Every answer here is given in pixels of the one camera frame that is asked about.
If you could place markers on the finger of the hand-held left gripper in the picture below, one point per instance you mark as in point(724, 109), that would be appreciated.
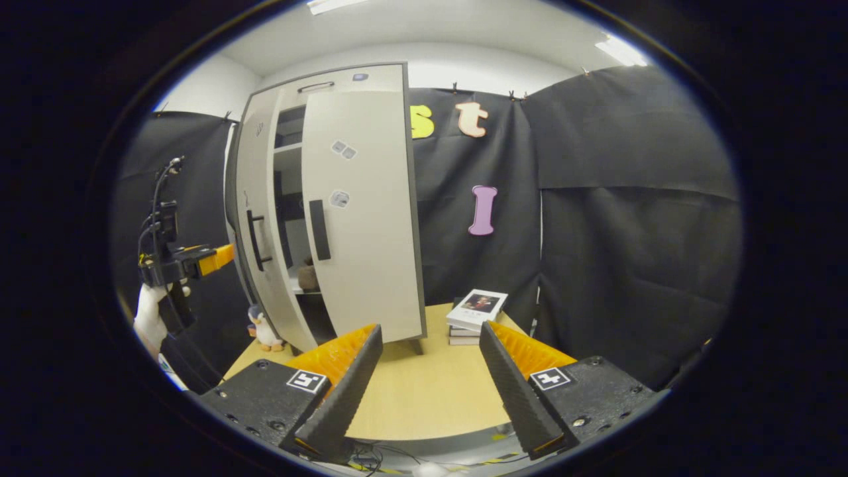
point(215, 258)

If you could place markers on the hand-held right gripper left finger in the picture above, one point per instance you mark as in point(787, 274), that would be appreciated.
point(344, 397)

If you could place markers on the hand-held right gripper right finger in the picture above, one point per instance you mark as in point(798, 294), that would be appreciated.
point(520, 397)

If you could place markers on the brown fuzzy shoe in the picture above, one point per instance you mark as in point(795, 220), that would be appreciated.
point(308, 275)

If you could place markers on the white cabinet door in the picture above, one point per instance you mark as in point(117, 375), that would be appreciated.
point(262, 165)
point(371, 252)

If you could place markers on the grey white shoe cabinet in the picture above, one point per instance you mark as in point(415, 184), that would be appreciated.
point(384, 78)

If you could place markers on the thin grey book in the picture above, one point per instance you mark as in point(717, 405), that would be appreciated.
point(464, 332)
point(464, 341)

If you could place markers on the small penguin toy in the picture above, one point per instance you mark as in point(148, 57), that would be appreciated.
point(265, 328)

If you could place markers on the white portrait cover book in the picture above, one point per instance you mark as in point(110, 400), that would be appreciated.
point(477, 308)

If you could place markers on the black backdrop cloth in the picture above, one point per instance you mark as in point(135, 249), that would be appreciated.
point(629, 165)

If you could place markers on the large ceiling light panel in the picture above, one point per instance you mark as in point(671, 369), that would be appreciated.
point(334, 5)

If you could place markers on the narrow ceiling light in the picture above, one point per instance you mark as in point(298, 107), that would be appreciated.
point(621, 52)

